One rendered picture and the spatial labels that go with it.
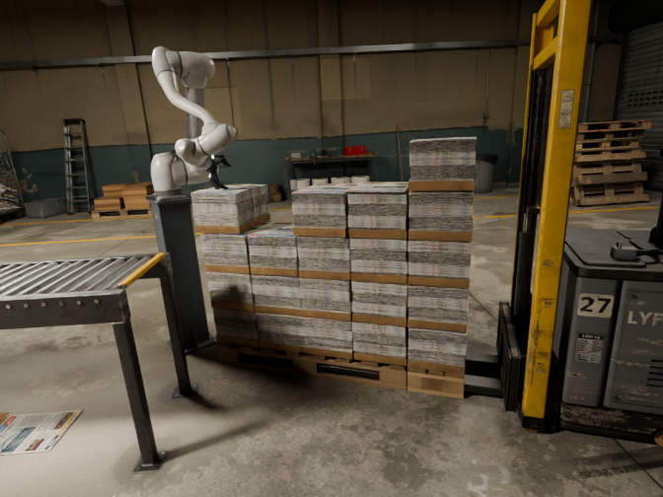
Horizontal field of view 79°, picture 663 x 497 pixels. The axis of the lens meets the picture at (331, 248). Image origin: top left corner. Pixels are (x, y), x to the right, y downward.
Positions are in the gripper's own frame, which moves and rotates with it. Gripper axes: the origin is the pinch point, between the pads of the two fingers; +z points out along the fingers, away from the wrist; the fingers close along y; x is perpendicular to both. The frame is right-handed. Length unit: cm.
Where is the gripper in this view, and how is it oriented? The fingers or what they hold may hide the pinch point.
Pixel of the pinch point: (226, 176)
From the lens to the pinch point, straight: 242.5
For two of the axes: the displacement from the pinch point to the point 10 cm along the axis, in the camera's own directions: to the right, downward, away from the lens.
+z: 3.0, 1.9, 9.4
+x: 9.5, 0.4, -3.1
